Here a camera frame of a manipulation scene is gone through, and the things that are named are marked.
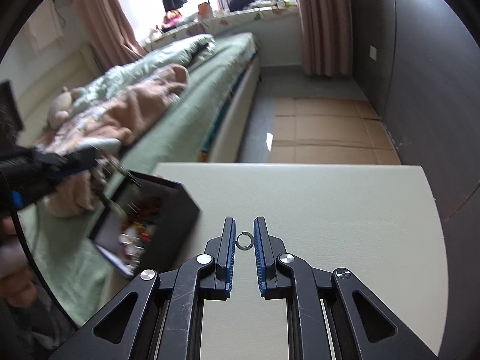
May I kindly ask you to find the black jewelry box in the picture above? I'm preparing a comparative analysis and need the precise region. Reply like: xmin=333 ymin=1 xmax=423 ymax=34
xmin=89 ymin=172 xmax=200 ymax=280

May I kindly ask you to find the left hand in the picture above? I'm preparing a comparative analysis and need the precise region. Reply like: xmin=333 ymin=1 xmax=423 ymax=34
xmin=0 ymin=217 xmax=38 ymax=308

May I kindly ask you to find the beige plush toy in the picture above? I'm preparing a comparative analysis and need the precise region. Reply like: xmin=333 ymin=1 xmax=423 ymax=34
xmin=47 ymin=87 xmax=86 ymax=131

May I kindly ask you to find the pink fleece blanket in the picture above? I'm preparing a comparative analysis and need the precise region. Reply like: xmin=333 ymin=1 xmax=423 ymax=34
xmin=36 ymin=64 xmax=190 ymax=218

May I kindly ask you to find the green bed mattress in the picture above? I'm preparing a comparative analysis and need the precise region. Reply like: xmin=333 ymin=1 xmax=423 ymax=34
xmin=19 ymin=33 xmax=258 ymax=325

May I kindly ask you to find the pink curtain left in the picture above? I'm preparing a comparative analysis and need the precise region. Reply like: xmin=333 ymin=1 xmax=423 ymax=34
xmin=72 ymin=0 xmax=146 ymax=68

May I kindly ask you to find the pink curtain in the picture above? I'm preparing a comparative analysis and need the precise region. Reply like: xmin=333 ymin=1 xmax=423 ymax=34
xmin=297 ymin=0 xmax=353 ymax=77
xmin=72 ymin=0 xmax=146 ymax=68

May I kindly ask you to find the light green quilt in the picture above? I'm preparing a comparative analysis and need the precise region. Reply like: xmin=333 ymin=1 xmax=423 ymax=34
xmin=70 ymin=34 xmax=216 ymax=117

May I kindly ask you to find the flattened cardboard sheet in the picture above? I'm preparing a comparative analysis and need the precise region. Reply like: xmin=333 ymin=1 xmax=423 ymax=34
xmin=266 ymin=97 xmax=400 ymax=165

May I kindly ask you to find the floral window seat cushion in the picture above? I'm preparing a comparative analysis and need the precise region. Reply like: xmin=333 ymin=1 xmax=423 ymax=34
xmin=142 ymin=0 xmax=299 ymax=52

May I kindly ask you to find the pink curtain right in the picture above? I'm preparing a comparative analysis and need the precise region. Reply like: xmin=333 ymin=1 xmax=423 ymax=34
xmin=297 ymin=0 xmax=353 ymax=77

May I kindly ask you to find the silver ball chain necklace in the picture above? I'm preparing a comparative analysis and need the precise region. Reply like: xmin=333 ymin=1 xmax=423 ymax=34
xmin=88 ymin=149 xmax=146 ymax=271

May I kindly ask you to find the blue bead red cord bracelet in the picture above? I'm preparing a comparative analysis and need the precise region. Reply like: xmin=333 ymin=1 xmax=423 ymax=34
xmin=123 ymin=194 xmax=166 ymax=241

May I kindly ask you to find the small metal ring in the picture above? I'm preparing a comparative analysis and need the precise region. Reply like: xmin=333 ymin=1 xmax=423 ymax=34
xmin=235 ymin=231 xmax=253 ymax=251

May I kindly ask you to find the white wall socket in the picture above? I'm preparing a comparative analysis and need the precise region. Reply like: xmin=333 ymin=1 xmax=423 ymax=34
xmin=369 ymin=46 xmax=377 ymax=61

